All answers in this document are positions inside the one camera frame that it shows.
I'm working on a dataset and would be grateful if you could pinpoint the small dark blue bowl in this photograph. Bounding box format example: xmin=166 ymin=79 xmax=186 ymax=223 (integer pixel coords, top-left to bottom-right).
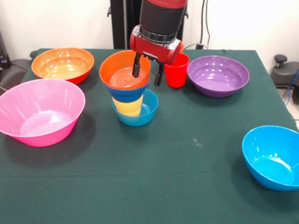
xmin=104 ymin=81 xmax=150 ymax=103

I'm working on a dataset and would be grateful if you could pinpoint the yellow cup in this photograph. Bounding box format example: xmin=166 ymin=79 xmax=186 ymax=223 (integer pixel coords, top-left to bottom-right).
xmin=112 ymin=95 xmax=143 ymax=117

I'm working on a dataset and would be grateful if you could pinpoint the large orange bowl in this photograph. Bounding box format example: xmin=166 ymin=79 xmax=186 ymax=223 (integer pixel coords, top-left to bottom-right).
xmin=31 ymin=47 xmax=95 ymax=85

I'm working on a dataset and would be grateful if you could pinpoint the small light blue bowl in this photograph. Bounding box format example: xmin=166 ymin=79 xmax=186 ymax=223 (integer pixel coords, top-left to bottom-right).
xmin=111 ymin=90 xmax=159 ymax=127

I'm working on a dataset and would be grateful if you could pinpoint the dark green table cloth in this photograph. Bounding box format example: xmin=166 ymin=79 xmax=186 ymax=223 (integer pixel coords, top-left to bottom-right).
xmin=0 ymin=48 xmax=299 ymax=224

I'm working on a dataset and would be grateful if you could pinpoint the small orange bowl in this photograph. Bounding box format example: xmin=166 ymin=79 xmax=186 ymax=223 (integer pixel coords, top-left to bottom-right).
xmin=99 ymin=49 xmax=151 ymax=91

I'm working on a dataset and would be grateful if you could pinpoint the black hanging cable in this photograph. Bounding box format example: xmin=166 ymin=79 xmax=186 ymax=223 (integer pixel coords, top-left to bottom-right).
xmin=200 ymin=0 xmax=211 ymax=50

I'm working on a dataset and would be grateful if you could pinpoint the purple bowl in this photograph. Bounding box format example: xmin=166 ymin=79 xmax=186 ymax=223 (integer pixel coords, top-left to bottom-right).
xmin=187 ymin=55 xmax=250 ymax=98

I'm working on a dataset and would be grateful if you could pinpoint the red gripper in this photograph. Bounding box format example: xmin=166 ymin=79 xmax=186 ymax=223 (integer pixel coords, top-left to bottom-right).
xmin=129 ymin=25 xmax=182 ymax=87

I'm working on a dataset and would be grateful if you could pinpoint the red cup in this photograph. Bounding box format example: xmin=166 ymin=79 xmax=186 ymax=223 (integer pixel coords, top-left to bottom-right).
xmin=164 ymin=53 xmax=190 ymax=89

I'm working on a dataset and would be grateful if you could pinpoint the large pink bowl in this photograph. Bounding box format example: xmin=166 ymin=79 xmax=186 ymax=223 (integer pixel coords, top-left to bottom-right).
xmin=0 ymin=78 xmax=86 ymax=147

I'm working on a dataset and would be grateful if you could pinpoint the blue cable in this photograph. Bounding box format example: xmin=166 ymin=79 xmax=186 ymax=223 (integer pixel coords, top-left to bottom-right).
xmin=282 ymin=70 xmax=299 ymax=123

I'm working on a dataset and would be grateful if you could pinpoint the large light blue bowl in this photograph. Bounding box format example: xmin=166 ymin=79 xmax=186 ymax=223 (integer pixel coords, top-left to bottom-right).
xmin=242 ymin=125 xmax=299 ymax=192

